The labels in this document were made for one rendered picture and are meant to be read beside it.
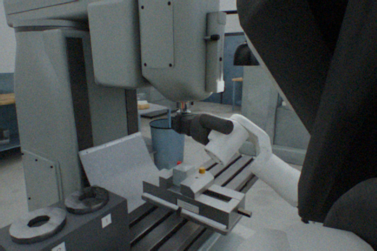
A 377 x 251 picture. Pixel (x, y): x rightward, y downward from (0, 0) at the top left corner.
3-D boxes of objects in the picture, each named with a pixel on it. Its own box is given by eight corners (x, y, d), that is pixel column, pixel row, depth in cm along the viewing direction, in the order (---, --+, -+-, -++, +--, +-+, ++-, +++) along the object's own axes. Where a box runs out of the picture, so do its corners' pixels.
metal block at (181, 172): (195, 181, 87) (195, 165, 85) (185, 188, 82) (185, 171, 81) (182, 177, 90) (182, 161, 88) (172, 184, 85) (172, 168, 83)
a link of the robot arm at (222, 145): (228, 129, 71) (257, 139, 61) (204, 157, 69) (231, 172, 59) (208, 101, 65) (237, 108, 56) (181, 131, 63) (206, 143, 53)
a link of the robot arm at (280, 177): (264, 164, 64) (333, 217, 58) (247, 186, 56) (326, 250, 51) (287, 136, 57) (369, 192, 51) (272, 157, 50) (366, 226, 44)
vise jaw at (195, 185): (214, 183, 86) (214, 173, 85) (194, 200, 76) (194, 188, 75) (199, 178, 90) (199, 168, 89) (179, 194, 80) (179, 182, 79)
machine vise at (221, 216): (247, 211, 83) (248, 181, 80) (227, 237, 71) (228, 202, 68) (166, 182, 102) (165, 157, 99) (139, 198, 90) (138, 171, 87)
